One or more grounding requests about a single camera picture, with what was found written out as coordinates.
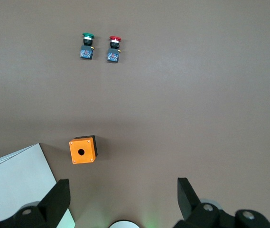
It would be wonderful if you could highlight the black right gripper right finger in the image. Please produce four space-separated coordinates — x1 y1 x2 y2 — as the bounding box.
172 177 270 228

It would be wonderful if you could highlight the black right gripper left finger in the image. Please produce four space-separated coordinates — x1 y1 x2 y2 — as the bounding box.
0 179 71 228

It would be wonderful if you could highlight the red mushroom push button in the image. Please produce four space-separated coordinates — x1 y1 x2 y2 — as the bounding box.
106 36 122 64

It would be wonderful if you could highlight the white drawer cabinet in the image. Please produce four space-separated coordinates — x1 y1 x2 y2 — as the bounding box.
0 142 76 228

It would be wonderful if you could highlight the green mushroom push button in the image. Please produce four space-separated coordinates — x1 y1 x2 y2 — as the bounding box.
79 32 95 60

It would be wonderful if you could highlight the brown table cover mat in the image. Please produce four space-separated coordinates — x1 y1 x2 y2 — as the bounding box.
0 0 270 228

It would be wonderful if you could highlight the orange button enclosure box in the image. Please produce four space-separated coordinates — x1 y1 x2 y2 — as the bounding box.
68 135 99 164

